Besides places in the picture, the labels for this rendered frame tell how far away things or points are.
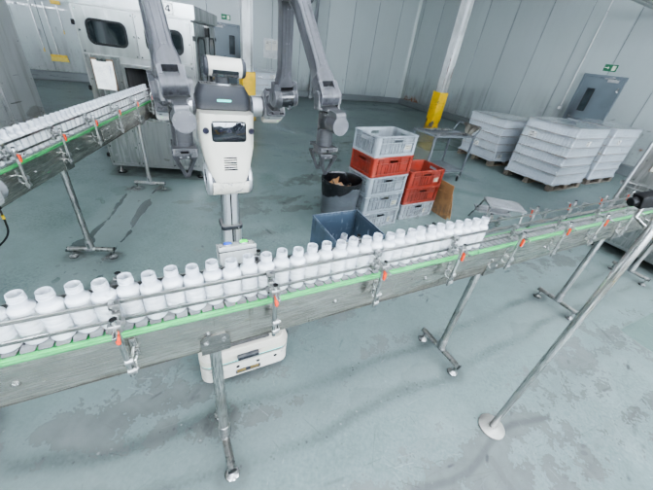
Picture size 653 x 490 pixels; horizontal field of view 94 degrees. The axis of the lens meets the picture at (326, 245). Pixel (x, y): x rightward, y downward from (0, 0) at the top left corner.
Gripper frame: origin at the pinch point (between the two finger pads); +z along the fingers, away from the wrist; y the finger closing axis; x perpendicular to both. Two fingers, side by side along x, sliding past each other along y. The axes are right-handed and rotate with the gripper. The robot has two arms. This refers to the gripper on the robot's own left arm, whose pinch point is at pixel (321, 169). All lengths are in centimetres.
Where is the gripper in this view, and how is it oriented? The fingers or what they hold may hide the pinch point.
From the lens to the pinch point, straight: 115.5
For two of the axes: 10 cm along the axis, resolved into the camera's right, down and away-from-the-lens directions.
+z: -1.1, 8.4, 5.3
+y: -4.3, -5.2, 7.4
